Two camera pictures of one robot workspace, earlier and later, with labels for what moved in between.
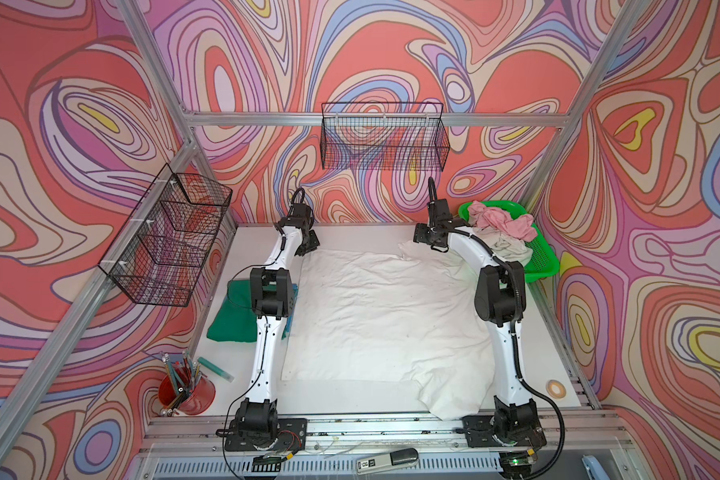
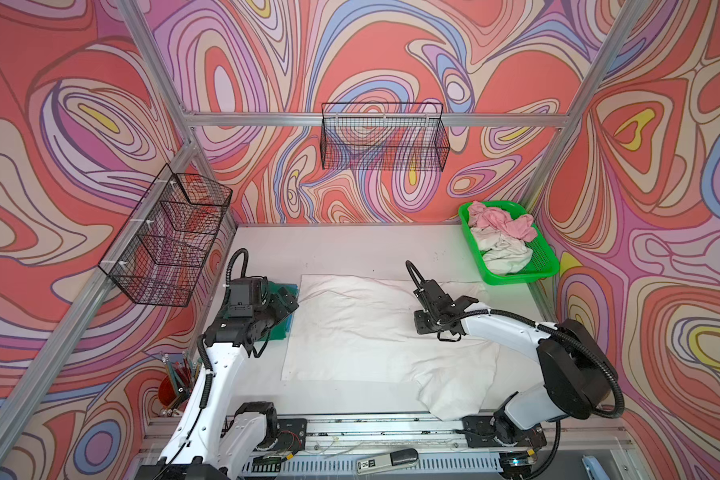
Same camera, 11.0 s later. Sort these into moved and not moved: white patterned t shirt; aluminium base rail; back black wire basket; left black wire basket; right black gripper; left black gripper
Moved: left black gripper; right black gripper
Not moved: back black wire basket; left black wire basket; aluminium base rail; white patterned t shirt
